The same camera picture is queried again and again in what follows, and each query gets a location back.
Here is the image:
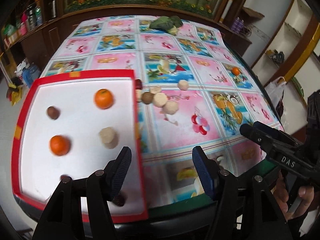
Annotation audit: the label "orange tangerine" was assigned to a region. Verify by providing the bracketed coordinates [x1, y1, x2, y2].
[231, 67, 241, 76]

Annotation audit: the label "beige sugarcane chunk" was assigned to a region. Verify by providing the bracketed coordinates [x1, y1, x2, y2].
[162, 100, 179, 115]
[99, 127, 118, 149]

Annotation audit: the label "person's right hand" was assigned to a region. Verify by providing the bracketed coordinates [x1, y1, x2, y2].
[273, 173, 315, 222]

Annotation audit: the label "dark red date on tray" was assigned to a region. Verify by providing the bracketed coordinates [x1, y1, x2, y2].
[112, 191, 126, 207]

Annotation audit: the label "beige sugarcane chunk on tray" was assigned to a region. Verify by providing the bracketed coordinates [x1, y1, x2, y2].
[99, 127, 118, 149]

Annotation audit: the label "white plastic bag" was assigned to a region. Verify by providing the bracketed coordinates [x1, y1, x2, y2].
[265, 76, 286, 118]

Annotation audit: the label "dark date at tray bottom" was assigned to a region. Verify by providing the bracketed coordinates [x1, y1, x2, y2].
[60, 174, 69, 180]

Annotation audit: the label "orange tangerine lower tray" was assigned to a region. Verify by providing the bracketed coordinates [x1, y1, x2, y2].
[49, 135, 71, 156]

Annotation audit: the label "orange tangerine tray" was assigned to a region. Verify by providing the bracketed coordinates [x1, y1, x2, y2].
[94, 88, 114, 109]
[49, 135, 71, 156]

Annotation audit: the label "red-rimmed white tray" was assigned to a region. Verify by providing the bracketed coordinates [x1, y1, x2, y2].
[11, 69, 148, 223]

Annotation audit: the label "colourful fruit-print tablecloth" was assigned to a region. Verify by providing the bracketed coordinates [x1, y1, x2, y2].
[43, 15, 282, 208]

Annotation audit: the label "orange tangerine upper tray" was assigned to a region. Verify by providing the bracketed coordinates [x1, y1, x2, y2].
[94, 88, 114, 109]

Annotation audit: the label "brown round fruit on cloth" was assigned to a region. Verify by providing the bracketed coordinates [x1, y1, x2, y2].
[141, 92, 154, 105]

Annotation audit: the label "beige chunk far on cloth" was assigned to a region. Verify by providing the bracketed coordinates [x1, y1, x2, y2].
[177, 80, 189, 90]

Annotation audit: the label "beige chunk beside tray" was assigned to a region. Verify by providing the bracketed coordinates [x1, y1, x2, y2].
[136, 89, 142, 102]

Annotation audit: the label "beige octagonal chunk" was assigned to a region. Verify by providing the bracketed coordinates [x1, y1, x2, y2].
[152, 92, 168, 108]

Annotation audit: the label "brown round fruit on tray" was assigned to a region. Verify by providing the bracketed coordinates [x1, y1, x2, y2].
[47, 106, 60, 120]

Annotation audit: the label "dark red date by tray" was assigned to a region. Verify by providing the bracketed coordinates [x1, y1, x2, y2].
[135, 79, 143, 90]

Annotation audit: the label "beige chunk behind brown fruit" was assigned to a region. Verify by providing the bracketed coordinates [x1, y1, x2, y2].
[149, 86, 162, 95]

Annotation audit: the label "purple bottles on cabinet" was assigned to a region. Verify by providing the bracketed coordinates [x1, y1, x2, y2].
[231, 17, 244, 34]

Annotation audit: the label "blue water bottle on floor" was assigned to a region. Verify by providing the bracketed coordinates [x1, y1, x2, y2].
[22, 64, 41, 88]

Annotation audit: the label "green leafy vegetable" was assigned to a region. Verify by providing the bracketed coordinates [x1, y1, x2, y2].
[149, 16, 183, 36]

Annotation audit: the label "dark wooden side cabinet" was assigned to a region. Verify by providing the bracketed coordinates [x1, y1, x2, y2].
[0, 0, 66, 81]

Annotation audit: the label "wooden wall shelf unit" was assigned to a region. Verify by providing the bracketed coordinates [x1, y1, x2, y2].
[252, 0, 319, 107]

